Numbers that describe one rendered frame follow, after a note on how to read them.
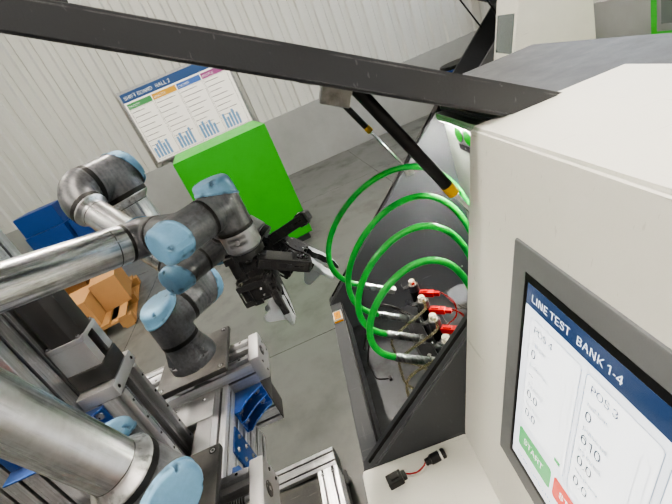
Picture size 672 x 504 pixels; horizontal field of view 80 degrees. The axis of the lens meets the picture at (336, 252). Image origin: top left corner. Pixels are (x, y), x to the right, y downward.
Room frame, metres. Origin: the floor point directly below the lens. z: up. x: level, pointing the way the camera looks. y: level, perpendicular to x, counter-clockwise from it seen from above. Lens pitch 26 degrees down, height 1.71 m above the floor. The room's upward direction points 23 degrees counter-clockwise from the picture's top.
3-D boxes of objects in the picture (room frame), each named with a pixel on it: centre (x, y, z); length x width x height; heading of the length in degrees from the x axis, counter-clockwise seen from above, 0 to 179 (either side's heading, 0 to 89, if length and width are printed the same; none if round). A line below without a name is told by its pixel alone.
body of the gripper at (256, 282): (0.78, 0.17, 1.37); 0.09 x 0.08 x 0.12; 87
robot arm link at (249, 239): (0.78, 0.17, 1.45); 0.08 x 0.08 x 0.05
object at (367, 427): (0.90, 0.09, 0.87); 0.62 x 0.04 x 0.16; 177
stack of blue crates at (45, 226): (6.48, 3.54, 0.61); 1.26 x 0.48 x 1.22; 92
